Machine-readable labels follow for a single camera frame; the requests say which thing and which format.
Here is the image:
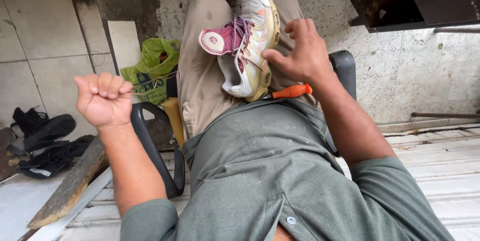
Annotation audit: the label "person's right hand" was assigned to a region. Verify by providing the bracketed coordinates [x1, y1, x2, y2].
[261, 18, 337, 86]

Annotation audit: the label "person's left hand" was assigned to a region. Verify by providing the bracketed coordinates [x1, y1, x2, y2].
[74, 73, 134, 129]

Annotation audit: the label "thin tan sewing thread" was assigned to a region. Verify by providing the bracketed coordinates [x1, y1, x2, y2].
[129, 61, 205, 97]

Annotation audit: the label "black chair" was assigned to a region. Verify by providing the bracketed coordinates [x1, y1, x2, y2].
[130, 50, 357, 200]

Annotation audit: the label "white and maroon sneaker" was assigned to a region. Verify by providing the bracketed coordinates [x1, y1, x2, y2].
[198, 0, 281, 103]

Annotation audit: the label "black shoe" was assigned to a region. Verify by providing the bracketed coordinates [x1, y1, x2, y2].
[10, 107, 77, 152]
[16, 135, 95, 180]

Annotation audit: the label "white tile slab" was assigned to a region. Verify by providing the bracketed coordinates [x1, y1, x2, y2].
[107, 20, 143, 75]

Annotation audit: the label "green plastic bag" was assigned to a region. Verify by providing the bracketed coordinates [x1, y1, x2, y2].
[120, 38, 181, 105]

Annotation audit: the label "yellow foam cushion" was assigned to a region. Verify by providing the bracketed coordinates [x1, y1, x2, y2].
[161, 97, 187, 148]

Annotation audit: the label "weathered wooden plank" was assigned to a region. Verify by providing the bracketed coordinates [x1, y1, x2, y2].
[27, 136, 108, 229]

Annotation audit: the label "beige trousers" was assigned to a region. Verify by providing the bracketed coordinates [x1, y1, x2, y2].
[176, 0, 320, 141]

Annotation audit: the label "grey metal strip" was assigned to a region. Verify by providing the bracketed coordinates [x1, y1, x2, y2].
[27, 166, 114, 241]

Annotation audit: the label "grey-green shirt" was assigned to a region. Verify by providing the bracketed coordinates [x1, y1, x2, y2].
[120, 98, 457, 241]

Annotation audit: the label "orange-handled awl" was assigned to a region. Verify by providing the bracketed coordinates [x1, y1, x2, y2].
[260, 83, 313, 101]

